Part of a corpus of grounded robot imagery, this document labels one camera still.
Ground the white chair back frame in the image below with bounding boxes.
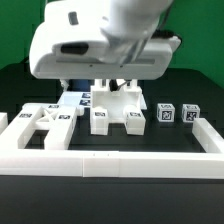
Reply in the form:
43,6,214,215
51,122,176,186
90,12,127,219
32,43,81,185
16,103,86,151

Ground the white U-shaped fence frame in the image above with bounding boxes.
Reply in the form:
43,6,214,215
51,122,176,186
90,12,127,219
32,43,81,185
0,114,224,179

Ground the white marker cube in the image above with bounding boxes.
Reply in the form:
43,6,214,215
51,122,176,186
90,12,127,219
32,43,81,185
182,104,200,123
157,103,175,122

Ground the white marker cube left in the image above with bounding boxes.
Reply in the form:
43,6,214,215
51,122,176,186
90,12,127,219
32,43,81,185
157,103,175,122

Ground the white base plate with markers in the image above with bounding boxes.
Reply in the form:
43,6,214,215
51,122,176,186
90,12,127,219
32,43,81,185
58,91,147,110

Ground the white block at left edge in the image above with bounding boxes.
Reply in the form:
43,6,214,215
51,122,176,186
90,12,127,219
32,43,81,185
0,112,8,134

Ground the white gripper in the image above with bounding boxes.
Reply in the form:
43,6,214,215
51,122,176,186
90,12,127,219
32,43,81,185
29,1,180,80

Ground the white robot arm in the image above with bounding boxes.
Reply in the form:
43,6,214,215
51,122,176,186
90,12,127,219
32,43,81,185
29,0,181,80

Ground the white chair seat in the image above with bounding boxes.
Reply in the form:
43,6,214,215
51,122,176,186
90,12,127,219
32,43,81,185
90,79,142,123

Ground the white marker cube right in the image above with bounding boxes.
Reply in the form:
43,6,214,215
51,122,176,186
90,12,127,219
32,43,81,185
182,104,200,123

